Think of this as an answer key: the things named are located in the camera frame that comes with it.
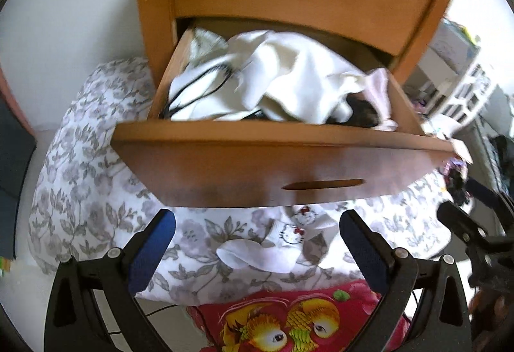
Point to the dark grey cabinet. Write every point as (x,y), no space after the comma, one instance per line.
(12,175)

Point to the floral quilt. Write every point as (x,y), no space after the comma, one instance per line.
(80,195)

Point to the red printed blanket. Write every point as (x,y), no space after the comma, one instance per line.
(281,320)

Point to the white cloth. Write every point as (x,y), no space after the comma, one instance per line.
(289,70)

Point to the white cat print sock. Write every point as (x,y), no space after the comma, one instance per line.
(277,247)
(309,215)

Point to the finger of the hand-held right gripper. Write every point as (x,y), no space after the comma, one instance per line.
(461,217)
(488,193)

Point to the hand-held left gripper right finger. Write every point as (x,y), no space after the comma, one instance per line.
(363,251)

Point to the white openwork rack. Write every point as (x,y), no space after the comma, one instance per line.
(461,86)

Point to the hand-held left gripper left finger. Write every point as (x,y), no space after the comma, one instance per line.
(154,251)

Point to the pink cloth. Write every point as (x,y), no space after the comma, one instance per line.
(381,95)

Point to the grey cushion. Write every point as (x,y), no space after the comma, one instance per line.
(496,115)

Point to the black beaded accessory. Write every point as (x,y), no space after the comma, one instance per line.
(455,187)

